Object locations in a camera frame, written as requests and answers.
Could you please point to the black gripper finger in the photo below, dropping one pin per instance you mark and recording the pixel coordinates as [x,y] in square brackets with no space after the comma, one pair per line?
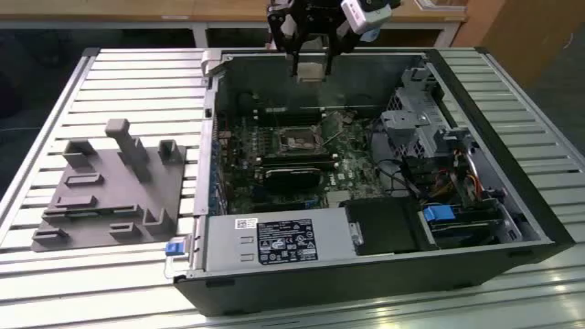
[279,31]
[345,37]

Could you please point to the silver square CPU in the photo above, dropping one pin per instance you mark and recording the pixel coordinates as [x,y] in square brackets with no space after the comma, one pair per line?
[312,71]

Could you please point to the black CPU socket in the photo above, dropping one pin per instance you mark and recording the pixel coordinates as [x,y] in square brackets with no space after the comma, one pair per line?
[299,140]

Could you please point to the black RAM slots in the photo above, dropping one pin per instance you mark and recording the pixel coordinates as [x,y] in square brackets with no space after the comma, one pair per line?
[297,116]

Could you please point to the grey metal disk bay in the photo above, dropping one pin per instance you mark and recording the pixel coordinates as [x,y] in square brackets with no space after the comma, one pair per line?
[407,120]

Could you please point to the black RAM stick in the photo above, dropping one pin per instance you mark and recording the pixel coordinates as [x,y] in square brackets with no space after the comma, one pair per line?
[297,160]

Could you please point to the green motherboard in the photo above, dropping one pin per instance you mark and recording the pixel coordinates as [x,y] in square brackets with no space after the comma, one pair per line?
[361,171]

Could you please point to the brown wooden cabinet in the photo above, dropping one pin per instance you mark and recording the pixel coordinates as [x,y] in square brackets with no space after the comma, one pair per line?
[525,34]

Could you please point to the black graphics card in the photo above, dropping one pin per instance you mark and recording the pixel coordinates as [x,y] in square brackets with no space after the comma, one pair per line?
[292,178]

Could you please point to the small silver heatsink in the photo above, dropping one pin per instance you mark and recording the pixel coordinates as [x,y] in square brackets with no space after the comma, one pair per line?
[339,199]

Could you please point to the blue disk carrier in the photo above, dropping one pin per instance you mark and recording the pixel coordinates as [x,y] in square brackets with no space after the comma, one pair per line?
[439,214]

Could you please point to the grey plastic parts rack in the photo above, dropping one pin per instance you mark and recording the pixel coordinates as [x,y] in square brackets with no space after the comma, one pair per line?
[113,192]

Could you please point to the silver power supply unit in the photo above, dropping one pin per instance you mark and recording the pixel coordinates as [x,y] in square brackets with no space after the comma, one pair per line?
[224,246]

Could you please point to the blue case latch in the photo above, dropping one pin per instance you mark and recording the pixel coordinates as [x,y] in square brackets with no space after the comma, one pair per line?
[175,248]

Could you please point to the black open PC case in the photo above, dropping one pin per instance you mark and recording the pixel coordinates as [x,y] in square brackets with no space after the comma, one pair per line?
[320,291]

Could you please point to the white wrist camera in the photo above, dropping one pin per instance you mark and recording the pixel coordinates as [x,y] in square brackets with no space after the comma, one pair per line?
[365,13]

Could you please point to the wooden desk white frame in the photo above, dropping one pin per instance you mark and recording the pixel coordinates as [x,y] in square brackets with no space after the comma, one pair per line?
[137,8]

